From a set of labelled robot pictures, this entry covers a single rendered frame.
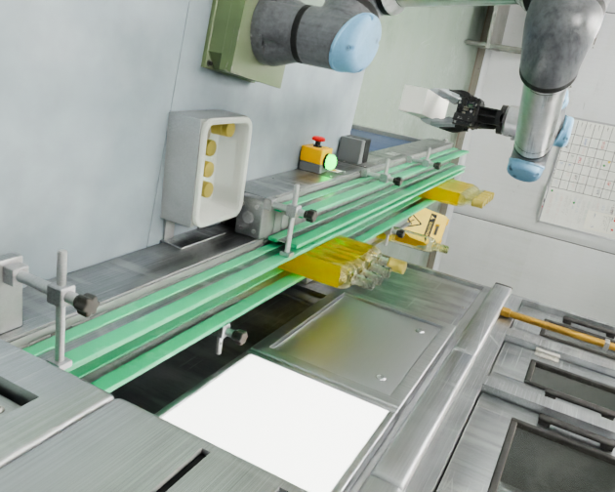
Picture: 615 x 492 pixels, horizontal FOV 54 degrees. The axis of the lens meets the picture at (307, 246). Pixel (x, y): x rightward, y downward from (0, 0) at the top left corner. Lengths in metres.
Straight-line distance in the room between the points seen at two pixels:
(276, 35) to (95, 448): 0.97
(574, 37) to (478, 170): 6.28
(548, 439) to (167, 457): 1.02
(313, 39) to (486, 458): 0.86
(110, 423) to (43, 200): 0.64
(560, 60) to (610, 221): 6.21
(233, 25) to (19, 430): 0.96
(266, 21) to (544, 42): 0.53
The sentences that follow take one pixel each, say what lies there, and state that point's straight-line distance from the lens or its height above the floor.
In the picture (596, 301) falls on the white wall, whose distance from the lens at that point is 7.48.
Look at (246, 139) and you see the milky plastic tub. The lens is 1.32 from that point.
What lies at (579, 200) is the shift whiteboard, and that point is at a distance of 7.21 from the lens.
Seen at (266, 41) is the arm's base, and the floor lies 0.85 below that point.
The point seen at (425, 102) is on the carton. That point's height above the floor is 1.11.
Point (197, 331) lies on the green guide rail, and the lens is 1.15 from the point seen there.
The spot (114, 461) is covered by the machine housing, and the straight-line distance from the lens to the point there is 0.44.
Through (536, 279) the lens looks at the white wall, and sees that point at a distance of 7.46.
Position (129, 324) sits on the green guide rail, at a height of 0.94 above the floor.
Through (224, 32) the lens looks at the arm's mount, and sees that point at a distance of 1.28.
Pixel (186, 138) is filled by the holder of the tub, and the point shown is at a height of 0.80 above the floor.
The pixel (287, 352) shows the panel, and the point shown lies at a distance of 1.31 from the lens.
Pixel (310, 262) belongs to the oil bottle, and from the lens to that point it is 1.42.
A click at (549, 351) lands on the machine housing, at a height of 1.55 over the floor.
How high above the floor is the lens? 1.52
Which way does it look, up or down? 23 degrees down
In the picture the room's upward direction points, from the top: 108 degrees clockwise
